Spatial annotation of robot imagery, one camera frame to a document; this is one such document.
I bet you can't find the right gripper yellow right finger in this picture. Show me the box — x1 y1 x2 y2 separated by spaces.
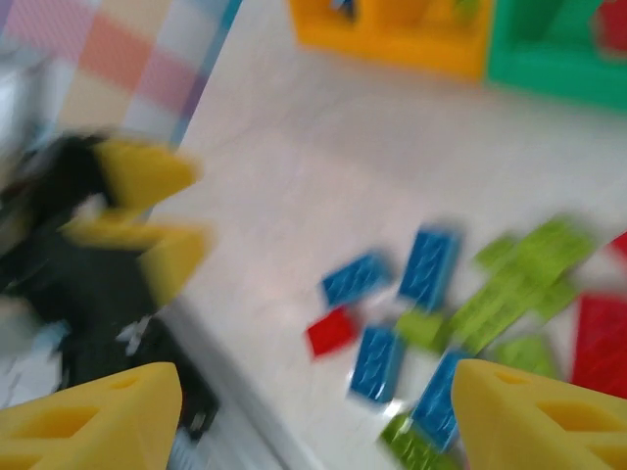
450 358 627 470

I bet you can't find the blue lego brick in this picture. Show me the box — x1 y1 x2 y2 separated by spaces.
319 251 394 310
410 349 472 452
349 324 407 403
395 226 462 313

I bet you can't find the red lego brick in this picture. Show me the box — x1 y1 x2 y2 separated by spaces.
591 0 627 61
605 233 627 261
305 307 362 359
569 292 627 394

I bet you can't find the green plastic bin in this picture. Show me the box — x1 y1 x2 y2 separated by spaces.
487 0 627 115

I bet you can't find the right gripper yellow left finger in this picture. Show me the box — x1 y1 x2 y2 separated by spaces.
0 361 184 470

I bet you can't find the square green lego brick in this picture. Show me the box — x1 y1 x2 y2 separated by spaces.
395 309 448 350

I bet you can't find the orange plastic bin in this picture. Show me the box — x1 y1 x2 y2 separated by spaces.
360 0 494 83
288 0 381 55

